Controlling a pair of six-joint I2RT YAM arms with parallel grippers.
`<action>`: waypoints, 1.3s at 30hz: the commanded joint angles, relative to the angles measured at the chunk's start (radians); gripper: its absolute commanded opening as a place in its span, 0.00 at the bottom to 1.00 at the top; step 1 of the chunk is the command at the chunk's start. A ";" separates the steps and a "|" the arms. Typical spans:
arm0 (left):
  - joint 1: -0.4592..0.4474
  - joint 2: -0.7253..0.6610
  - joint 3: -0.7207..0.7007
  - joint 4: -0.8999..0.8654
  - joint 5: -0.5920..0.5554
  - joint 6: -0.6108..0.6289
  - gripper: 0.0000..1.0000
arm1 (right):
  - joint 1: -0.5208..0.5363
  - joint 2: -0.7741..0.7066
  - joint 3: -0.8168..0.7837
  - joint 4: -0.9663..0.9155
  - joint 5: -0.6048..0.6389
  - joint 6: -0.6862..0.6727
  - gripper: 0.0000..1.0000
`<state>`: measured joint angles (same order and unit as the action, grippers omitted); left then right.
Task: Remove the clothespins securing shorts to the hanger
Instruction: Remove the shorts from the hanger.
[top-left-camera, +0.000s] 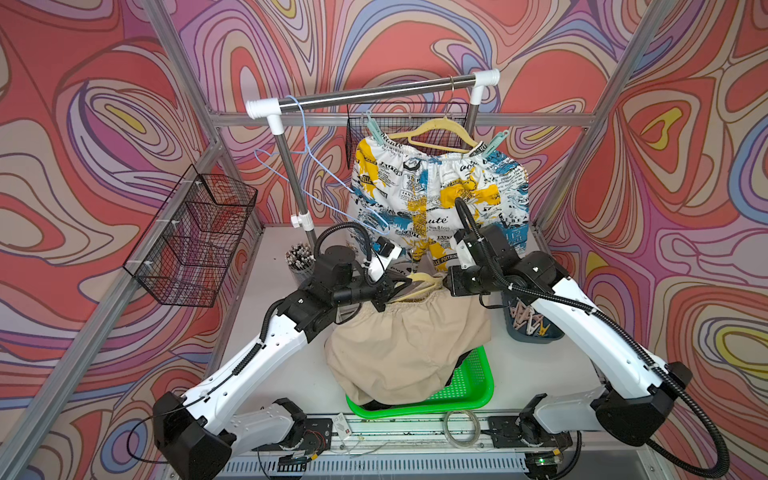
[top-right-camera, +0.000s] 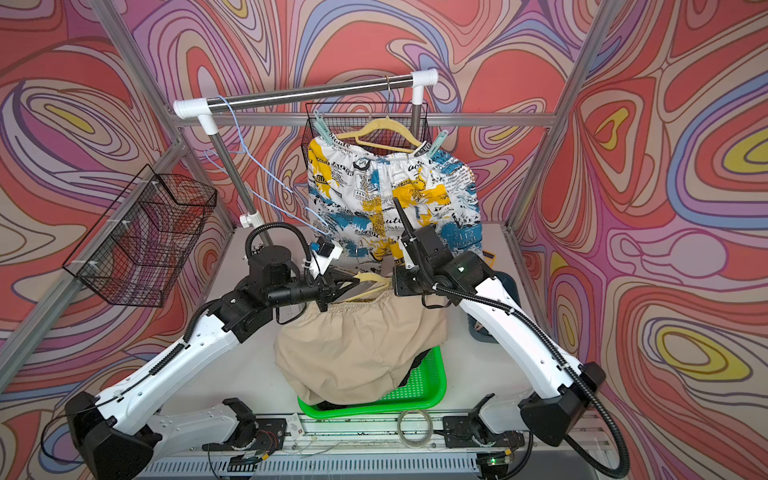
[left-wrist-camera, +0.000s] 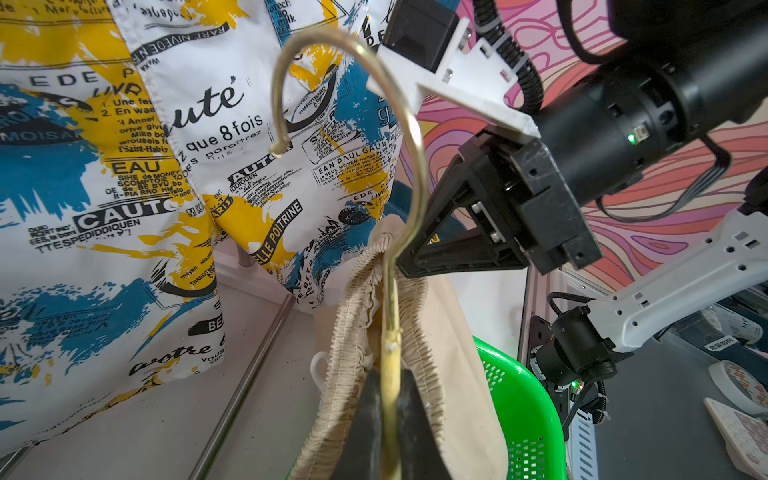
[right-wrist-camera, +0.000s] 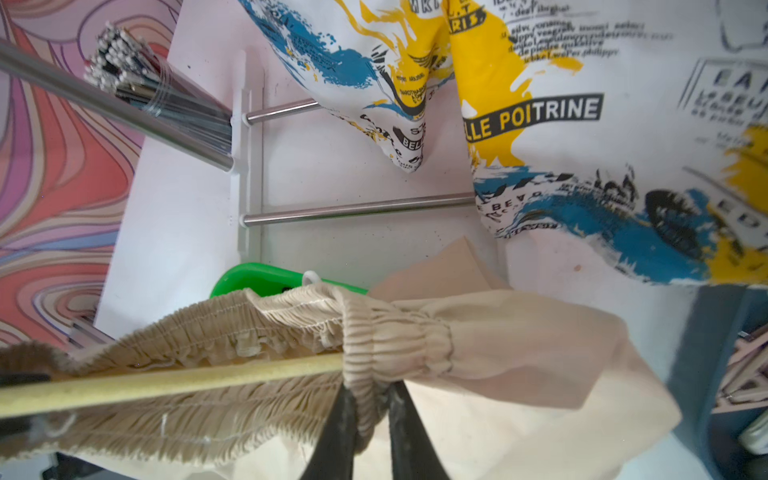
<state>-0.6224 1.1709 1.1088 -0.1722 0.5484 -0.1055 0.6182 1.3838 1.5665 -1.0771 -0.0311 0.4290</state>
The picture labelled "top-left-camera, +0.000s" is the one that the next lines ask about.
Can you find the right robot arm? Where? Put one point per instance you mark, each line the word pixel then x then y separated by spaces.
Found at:
pixel 639 389

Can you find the green clothespin near rack top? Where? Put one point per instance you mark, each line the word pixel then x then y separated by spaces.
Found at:
pixel 374 128

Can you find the beige shorts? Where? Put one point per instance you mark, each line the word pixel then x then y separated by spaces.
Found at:
pixel 408 352

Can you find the yellow hanger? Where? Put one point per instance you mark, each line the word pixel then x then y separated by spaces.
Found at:
pixel 441 134
pixel 423 285

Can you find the dark teal clothespin bin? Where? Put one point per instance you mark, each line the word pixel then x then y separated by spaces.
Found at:
pixel 525 324

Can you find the light blue wire hanger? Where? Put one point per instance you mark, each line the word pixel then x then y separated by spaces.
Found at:
pixel 315 151

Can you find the clear tape roll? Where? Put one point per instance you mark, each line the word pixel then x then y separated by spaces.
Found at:
pixel 461 429

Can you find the cup of pens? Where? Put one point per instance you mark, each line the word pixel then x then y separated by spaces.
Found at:
pixel 300 261

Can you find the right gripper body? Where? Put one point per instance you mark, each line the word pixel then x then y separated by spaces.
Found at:
pixel 467 282

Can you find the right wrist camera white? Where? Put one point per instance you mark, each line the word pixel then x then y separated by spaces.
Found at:
pixel 463 243

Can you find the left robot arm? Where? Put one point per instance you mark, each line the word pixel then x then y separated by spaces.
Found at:
pixel 199 431

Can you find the black wire basket wall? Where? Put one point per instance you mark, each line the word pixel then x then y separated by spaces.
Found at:
pixel 200 225
pixel 396 116

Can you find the black wire basket left wall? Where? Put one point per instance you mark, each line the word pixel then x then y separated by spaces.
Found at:
pixel 200 225

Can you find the black wire basket back wall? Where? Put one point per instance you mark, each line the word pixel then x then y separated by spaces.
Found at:
pixel 396 116

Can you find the clothes rack with steel bar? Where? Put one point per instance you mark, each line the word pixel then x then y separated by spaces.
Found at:
pixel 272 110

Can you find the printed white blue yellow shorts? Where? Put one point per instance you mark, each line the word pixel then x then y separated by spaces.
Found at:
pixel 409 196

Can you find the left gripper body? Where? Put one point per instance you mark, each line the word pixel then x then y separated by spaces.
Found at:
pixel 383 288

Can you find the green plastic basket tray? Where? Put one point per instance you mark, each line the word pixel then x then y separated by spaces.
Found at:
pixel 471 388

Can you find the yellow hanger front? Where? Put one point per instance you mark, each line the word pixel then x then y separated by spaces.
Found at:
pixel 441 134

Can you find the green clothespin on printed shorts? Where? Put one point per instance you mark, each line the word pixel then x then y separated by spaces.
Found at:
pixel 487 149

